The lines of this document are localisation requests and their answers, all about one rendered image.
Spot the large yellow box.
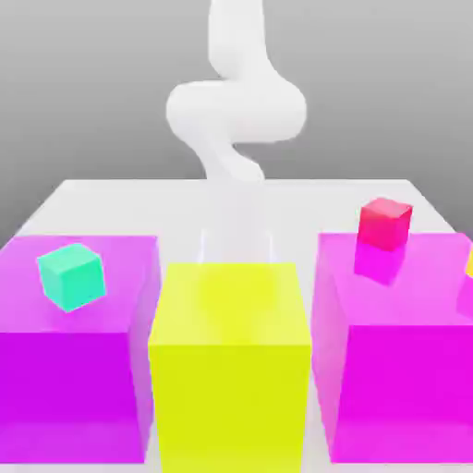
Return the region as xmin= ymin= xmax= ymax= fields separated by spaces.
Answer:
xmin=147 ymin=261 xmax=314 ymax=473

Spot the large purple box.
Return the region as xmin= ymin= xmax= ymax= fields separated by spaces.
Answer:
xmin=0 ymin=235 xmax=163 ymax=466

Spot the large magenta box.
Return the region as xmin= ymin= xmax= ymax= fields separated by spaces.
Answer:
xmin=310 ymin=231 xmax=473 ymax=466

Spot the small red cube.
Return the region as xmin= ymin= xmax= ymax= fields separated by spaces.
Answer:
xmin=357 ymin=197 xmax=414 ymax=253

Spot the small teal cube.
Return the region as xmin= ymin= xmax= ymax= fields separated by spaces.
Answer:
xmin=36 ymin=242 xmax=107 ymax=314

